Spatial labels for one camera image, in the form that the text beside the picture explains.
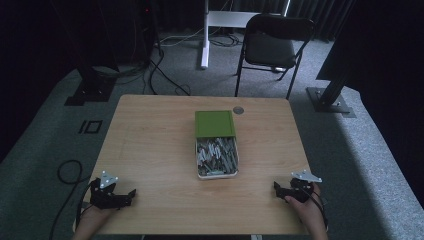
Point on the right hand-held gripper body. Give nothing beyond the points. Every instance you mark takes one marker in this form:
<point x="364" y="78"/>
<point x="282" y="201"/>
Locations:
<point x="302" y="189"/>

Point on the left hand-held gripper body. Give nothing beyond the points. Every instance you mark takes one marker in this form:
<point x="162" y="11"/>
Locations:
<point x="104" y="196"/>

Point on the green box lid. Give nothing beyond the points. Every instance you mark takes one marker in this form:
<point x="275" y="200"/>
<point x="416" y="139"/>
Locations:
<point x="214" y="124"/>

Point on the person's right hand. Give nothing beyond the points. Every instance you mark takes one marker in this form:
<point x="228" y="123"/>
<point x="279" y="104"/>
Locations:
<point x="306" y="208"/>

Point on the person's left hand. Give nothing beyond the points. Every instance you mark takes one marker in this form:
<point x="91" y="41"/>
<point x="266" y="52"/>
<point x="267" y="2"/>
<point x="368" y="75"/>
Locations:
<point x="96" y="216"/>

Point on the pile of grey white pens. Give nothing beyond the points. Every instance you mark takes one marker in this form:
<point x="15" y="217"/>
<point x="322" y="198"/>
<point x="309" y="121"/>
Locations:
<point x="216" y="156"/>

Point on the black stand with bolted base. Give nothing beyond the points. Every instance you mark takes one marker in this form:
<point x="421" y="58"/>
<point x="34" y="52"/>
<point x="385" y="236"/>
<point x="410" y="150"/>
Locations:
<point x="331" y="96"/>

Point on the black stand with flat base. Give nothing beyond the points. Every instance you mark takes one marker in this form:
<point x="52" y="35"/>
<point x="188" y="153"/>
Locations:
<point x="90" y="85"/>

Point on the black folding chair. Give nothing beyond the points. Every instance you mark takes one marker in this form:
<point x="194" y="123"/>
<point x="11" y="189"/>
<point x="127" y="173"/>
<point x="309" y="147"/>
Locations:
<point x="270" y="50"/>

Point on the white desk frame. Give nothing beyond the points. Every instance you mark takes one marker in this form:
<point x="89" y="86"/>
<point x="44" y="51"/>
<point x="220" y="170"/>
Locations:
<point x="213" y="20"/>

